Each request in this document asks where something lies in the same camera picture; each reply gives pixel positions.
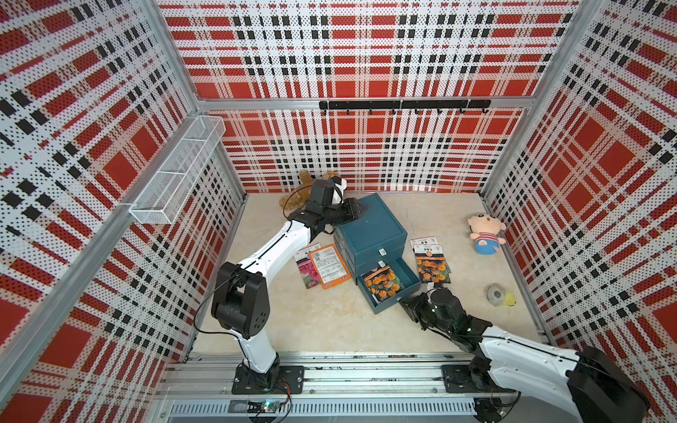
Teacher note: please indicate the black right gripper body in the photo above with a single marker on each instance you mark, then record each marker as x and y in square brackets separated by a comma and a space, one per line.
[432, 321]

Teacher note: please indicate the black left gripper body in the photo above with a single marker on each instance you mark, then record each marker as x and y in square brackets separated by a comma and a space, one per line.
[333, 214]

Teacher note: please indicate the teal drawer cabinet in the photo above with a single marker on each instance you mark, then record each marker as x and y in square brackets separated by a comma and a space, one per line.
[376, 240]

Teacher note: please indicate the orange marigold seed bag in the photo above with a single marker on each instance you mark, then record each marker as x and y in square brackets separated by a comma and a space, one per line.
[431, 263]
[382, 284]

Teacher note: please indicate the orange bordered seed bag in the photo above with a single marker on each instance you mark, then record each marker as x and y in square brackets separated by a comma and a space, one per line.
[330, 267]

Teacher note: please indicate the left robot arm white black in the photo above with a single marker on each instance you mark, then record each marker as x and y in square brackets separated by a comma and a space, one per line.
[240, 300]

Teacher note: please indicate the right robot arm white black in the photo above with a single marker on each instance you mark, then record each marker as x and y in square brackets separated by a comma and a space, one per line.
[586, 384]

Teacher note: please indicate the brown teddy bear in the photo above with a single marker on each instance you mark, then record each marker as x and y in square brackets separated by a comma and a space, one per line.
[297, 198]

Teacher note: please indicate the plush doll striped shirt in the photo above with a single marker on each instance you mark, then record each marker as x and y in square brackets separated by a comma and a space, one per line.
[485, 233]

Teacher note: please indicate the green circuit board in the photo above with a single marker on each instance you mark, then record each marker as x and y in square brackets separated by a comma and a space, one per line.
[264, 407]

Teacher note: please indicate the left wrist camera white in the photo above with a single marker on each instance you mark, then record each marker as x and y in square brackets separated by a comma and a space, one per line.
[339, 187]

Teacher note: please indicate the black hook rail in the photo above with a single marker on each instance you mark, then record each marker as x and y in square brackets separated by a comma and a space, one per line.
[393, 105]

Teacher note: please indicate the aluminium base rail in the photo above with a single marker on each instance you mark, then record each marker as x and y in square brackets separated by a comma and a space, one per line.
[332, 385]

